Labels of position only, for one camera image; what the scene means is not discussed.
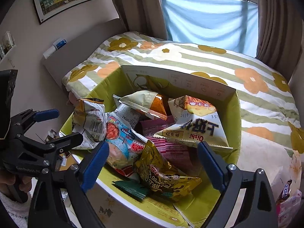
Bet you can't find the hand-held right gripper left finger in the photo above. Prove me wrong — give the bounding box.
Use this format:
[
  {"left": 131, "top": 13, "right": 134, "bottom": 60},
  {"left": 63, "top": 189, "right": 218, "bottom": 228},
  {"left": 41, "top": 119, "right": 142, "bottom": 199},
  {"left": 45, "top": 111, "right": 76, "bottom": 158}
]
[{"left": 27, "top": 141, "right": 110, "bottom": 228}]

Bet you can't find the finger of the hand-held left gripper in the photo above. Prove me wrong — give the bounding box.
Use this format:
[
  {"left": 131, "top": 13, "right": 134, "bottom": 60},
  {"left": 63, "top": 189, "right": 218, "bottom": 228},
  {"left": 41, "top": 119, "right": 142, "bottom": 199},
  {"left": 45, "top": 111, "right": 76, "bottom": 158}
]
[
  {"left": 15, "top": 132, "right": 84, "bottom": 169},
  {"left": 9, "top": 109, "right": 60, "bottom": 136}
]

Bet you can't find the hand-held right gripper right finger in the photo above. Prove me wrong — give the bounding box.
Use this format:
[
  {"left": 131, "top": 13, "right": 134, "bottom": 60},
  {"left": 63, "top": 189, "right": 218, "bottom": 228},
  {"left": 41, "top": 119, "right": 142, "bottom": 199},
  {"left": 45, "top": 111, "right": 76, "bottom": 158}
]
[{"left": 197, "top": 141, "right": 278, "bottom": 228}]

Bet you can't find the yellow-green cardboard box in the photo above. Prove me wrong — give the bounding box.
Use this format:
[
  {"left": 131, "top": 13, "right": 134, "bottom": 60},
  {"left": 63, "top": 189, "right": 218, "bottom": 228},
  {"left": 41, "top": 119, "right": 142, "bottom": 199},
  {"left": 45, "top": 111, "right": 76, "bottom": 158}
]
[{"left": 59, "top": 65, "right": 242, "bottom": 228}]

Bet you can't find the brown and yellow snack packet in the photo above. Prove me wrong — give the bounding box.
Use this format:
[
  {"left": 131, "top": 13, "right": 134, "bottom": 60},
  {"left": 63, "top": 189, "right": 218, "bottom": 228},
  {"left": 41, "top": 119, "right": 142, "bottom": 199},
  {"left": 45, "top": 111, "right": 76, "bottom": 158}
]
[{"left": 72, "top": 98, "right": 106, "bottom": 150}]

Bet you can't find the light blue snack bag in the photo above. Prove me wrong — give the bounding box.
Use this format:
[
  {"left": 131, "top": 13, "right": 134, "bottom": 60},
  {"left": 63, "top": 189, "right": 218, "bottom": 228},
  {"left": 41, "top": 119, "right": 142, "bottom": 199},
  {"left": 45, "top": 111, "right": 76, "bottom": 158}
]
[{"left": 104, "top": 113, "right": 148, "bottom": 177}]

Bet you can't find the white and yellow chips packet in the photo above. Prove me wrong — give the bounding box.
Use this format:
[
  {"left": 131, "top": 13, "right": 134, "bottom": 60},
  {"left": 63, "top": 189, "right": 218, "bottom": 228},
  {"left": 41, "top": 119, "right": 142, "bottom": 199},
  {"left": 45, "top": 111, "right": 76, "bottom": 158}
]
[{"left": 153, "top": 95, "right": 234, "bottom": 153}]

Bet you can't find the dark green snack packet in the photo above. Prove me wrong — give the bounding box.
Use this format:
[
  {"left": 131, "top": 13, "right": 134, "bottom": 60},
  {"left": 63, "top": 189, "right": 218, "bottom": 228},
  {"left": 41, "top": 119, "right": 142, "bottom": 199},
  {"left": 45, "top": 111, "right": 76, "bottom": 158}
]
[{"left": 112, "top": 180, "right": 148, "bottom": 199}]

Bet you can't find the pink snack packet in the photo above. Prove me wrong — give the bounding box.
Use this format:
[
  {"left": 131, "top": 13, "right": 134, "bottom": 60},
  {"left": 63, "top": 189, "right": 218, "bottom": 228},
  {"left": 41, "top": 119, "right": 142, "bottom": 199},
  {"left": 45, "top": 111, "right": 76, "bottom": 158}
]
[{"left": 139, "top": 115, "right": 205, "bottom": 172}]

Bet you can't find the yellow black-print snack packet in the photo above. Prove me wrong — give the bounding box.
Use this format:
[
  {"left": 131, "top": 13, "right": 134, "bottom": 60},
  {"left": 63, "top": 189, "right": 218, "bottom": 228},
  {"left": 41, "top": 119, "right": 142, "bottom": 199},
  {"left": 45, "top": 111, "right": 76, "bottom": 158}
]
[{"left": 133, "top": 140, "right": 202, "bottom": 203}]

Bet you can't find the light blue white snack packet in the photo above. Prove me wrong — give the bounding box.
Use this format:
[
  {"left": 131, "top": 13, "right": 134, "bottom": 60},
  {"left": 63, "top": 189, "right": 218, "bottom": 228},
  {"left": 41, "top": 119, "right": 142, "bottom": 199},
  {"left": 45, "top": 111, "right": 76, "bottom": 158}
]
[{"left": 115, "top": 104, "right": 143, "bottom": 133}]

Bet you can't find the cream and orange snack packet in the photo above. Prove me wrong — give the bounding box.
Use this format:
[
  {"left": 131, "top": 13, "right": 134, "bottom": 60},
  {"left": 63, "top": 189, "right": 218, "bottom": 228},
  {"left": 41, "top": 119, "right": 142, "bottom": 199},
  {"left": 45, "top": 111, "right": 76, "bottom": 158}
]
[{"left": 112, "top": 90, "right": 172, "bottom": 121}]

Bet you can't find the person's left hand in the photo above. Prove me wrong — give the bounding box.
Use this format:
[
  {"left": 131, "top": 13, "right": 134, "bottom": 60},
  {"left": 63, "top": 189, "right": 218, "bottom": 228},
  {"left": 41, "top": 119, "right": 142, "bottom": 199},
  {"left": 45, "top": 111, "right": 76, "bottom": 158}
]
[{"left": 0, "top": 170, "right": 33, "bottom": 195}]

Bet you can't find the white and blue tube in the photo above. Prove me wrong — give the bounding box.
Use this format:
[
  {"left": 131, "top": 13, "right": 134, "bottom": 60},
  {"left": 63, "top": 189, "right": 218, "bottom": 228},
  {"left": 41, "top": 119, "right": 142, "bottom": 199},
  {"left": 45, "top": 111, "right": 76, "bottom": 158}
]
[{"left": 43, "top": 38, "right": 67, "bottom": 59}]

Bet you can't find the dark brown chocolate packet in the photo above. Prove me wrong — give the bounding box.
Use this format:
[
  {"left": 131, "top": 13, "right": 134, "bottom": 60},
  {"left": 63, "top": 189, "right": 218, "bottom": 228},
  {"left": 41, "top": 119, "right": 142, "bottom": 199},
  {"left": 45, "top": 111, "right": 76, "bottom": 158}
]
[{"left": 275, "top": 179, "right": 293, "bottom": 204}]

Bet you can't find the grey bed headboard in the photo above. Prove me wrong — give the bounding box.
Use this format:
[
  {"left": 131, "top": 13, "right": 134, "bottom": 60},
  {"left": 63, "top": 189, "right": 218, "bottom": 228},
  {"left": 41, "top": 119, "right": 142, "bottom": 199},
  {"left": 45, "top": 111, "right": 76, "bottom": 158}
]
[{"left": 43, "top": 18, "right": 129, "bottom": 93}]

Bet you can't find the clear bag with candy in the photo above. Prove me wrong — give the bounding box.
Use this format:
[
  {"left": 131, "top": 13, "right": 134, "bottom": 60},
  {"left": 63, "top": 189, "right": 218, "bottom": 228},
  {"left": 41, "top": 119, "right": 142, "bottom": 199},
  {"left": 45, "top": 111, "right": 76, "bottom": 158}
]
[{"left": 277, "top": 190, "right": 304, "bottom": 228}]

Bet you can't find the floral striped blanket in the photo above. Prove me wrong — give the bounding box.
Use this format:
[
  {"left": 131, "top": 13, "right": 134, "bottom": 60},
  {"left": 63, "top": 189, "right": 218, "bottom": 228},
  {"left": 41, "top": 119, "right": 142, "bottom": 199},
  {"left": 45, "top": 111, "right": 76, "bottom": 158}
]
[{"left": 62, "top": 31, "right": 304, "bottom": 171}]

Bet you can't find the brown curtain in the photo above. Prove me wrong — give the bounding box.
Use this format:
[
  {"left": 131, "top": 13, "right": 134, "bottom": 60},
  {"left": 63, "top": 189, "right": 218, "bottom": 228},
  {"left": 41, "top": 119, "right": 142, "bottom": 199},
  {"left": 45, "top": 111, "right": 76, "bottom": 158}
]
[
  {"left": 104, "top": 0, "right": 168, "bottom": 41},
  {"left": 255, "top": 0, "right": 304, "bottom": 70}
]

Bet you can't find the light blue cloth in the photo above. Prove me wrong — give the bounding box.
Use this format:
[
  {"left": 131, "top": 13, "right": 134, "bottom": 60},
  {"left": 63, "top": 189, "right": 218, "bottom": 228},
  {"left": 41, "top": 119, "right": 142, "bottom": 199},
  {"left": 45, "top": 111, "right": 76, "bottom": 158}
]
[{"left": 161, "top": 0, "right": 259, "bottom": 58}]

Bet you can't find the white wall shelf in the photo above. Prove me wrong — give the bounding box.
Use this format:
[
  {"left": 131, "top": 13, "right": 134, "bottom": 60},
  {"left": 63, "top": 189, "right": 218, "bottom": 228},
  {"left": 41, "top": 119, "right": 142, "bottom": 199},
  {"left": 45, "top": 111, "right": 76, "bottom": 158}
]
[{"left": 0, "top": 31, "right": 17, "bottom": 63}]

